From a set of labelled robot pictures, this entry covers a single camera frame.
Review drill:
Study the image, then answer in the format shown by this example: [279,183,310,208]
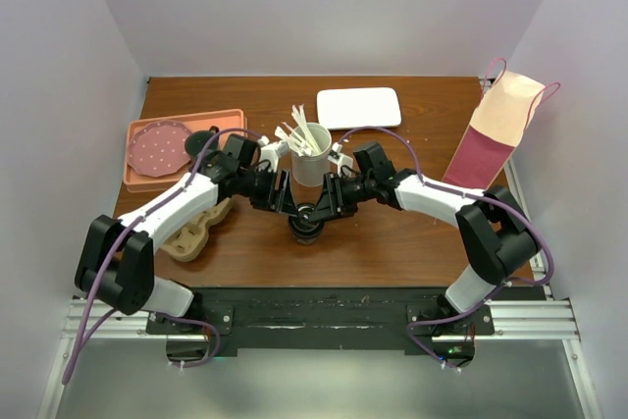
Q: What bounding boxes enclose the pink paper gift bag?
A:
[443,58,560,189]

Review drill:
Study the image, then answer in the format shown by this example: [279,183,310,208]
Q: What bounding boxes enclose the white rectangular plate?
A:
[316,87,402,131]

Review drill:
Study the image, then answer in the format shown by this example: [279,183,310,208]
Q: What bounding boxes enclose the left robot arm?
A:
[75,133,297,333]

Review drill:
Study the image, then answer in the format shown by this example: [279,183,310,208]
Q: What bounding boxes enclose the cardboard cup carrier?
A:
[161,198,233,263]

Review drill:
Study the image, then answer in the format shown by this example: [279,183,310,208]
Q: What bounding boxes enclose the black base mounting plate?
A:
[141,285,549,359]

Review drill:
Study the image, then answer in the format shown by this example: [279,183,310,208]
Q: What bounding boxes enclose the white paper stir sticks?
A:
[275,104,322,157]

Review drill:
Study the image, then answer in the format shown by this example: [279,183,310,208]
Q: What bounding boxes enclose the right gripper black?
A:
[310,173,375,224]

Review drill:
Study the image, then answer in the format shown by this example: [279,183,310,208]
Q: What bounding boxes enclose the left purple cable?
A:
[62,128,269,386]

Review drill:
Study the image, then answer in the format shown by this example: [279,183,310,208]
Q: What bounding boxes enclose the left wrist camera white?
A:
[258,136,290,168]

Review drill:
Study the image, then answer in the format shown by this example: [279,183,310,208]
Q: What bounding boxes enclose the black coffee cup lid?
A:
[288,203,324,237]

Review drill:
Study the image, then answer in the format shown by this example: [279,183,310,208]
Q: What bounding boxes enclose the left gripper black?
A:
[237,166,298,216]

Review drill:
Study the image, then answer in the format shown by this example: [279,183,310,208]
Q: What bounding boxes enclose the pink plastic tray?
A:
[122,108,250,193]

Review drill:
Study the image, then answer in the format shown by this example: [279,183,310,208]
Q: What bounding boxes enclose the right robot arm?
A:
[306,141,542,334]

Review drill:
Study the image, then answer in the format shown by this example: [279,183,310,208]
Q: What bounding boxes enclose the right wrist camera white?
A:
[328,142,353,169]

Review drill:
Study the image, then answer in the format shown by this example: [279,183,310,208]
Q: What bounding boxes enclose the white cylindrical holder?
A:
[291,123,333,187]

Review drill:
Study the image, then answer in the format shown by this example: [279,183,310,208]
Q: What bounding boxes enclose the dark green mug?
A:
[184,126,220,162]

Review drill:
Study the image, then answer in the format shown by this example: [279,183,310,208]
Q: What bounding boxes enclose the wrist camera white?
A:
[258,136,290,168]
[328,142,353,169]

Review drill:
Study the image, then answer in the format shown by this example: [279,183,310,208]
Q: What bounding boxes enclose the pink dotted plate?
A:
[127,120,192,178]

